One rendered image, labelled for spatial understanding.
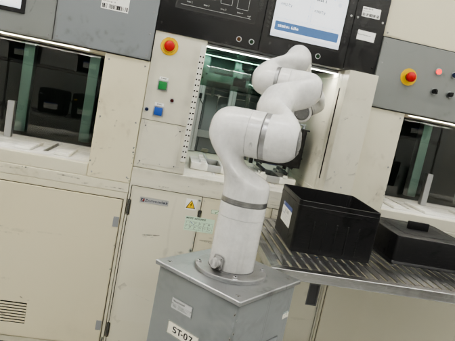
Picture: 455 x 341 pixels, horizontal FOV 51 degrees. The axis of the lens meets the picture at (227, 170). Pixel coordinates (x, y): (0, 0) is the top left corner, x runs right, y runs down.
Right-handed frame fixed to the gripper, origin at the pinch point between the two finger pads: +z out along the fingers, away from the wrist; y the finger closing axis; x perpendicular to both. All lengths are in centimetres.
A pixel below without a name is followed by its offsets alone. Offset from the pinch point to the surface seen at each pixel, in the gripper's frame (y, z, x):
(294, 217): -6, -72, -33
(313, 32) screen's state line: -1.9, -30.0, 31.1
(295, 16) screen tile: -10.3, -30.0, 35.6
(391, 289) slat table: 21, -93, -45
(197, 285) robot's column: -38, -109, -45
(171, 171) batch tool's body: -47, -30, -33
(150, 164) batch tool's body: -55, -30, -32
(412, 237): 37, -70, -34
